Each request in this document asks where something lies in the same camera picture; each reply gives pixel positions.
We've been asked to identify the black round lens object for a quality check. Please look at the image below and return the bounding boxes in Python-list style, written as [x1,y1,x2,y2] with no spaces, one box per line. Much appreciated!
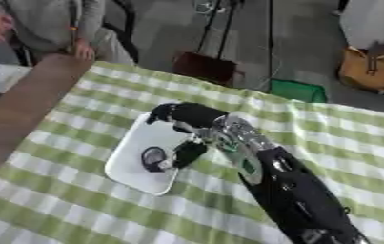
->
[139,146,175,173]

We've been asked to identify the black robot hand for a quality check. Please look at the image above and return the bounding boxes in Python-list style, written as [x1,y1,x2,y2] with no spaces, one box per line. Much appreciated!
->
[145,102,232,170]

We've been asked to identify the tan backpack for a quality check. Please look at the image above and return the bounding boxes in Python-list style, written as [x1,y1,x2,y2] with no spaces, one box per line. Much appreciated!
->
[336,42,384,94]

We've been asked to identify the black tripod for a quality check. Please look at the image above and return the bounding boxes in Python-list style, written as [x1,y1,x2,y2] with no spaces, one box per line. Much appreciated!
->
[194,0,277,93]

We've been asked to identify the white rectangular tray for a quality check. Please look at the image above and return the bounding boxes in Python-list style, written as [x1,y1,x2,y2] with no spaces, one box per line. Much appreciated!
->
[103,112,202,196]

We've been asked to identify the black chair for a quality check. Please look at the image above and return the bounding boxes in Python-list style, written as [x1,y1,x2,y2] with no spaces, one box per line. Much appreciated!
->
[101,0,142,64]

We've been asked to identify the green bag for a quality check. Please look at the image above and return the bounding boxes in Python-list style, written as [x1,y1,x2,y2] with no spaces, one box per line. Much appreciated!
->
[268,78,331,104]

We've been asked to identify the dark red bag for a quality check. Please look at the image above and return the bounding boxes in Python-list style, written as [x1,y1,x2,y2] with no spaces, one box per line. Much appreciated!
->
[170,51,242,86]

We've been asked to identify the person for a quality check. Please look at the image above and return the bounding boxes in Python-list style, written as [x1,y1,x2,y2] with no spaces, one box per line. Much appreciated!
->
[0,0,137,66]

